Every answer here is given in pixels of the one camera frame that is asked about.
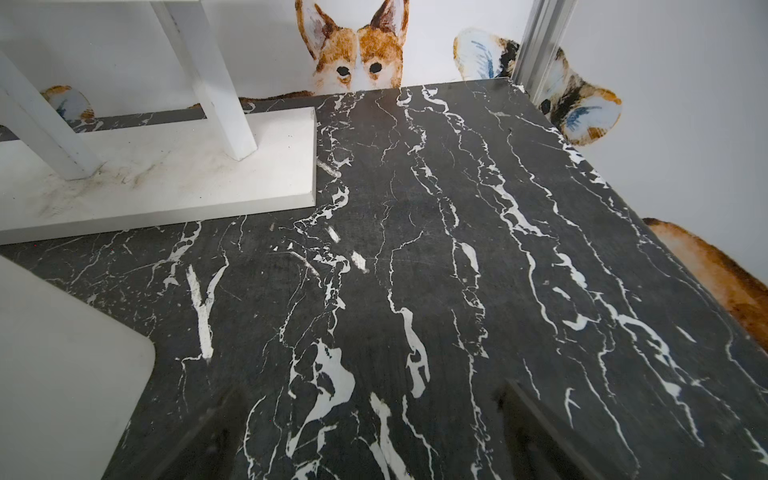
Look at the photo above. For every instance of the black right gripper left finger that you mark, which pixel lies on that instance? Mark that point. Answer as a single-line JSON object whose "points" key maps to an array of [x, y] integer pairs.
{"points": [[205, 447]]}

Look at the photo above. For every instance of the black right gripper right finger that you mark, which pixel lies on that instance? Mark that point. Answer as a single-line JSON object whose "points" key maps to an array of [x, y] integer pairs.
{"points": [[538, 449]]}

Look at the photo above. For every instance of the white drawer cabinet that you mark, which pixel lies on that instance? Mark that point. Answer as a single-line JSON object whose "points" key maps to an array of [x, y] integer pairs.
{"points": [[71, 378]]}

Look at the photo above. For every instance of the white stepped display stand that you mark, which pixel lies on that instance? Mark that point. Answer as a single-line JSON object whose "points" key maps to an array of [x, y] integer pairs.
{"points": [[58, 183]]}

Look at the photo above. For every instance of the aluminium frame post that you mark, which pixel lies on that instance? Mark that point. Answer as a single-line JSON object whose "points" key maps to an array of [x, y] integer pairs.
{"points": [[546, 24]]}

